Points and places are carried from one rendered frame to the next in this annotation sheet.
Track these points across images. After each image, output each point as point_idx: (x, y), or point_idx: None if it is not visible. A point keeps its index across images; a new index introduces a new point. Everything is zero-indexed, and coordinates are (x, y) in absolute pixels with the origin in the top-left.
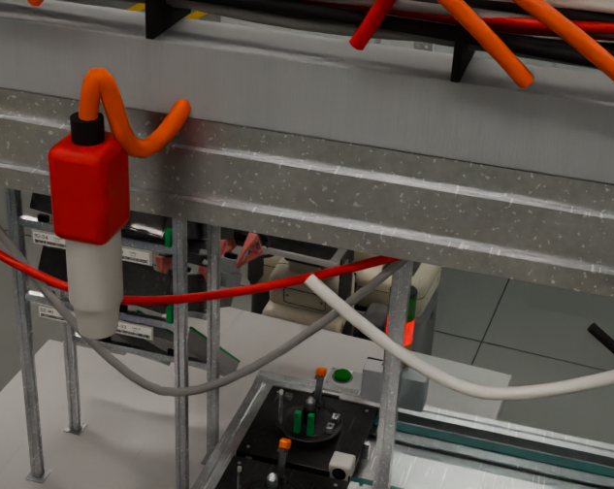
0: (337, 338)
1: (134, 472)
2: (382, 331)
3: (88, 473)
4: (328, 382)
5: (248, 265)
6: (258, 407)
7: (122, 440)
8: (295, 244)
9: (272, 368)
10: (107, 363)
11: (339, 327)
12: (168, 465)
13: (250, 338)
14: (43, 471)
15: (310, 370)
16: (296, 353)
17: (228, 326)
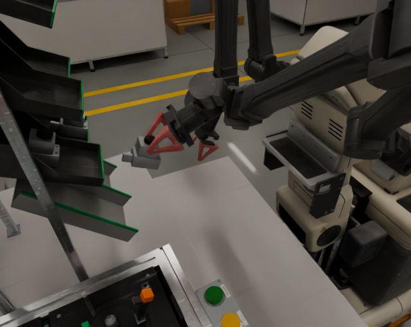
0: (289, 242)
1: (46, 265)
2: (361, 248)
3: (30, 247)
4: (197, 293)
5: (264, 154)
6: (121, 279)
7: (75, 235)
8: (297, 153)
9: (217, 239)
10: (138, 178)
11: (319, 230)
12: (66, 274)
13: (231, 206)
14: (13, 230)
15: (240, 258)
16: (246, 237)
17: (228, 190)
